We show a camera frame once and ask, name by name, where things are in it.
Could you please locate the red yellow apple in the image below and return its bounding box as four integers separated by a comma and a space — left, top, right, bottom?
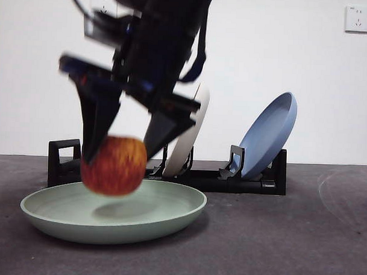
79, 133, 149, 198

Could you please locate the green round plate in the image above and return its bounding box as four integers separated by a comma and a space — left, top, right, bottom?
18, 175, 209, 248

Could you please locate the cream white round plate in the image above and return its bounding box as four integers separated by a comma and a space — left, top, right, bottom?
162, 81, 211, 178

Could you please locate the black plate rack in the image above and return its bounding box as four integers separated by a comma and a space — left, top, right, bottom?
47, 137, 289, 196

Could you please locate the blue round plate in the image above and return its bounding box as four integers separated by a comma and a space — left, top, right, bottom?
237, 89, 298, 181

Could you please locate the black cable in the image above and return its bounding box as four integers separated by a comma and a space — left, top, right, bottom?
179, 22, 210, 84
66, 0, 97, 19

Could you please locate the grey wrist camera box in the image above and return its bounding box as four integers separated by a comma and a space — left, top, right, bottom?
83, 9, 140, 51

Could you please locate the white wall socket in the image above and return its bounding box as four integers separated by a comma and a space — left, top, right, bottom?
344, 5, 367, 34
90, 0, 118, 14

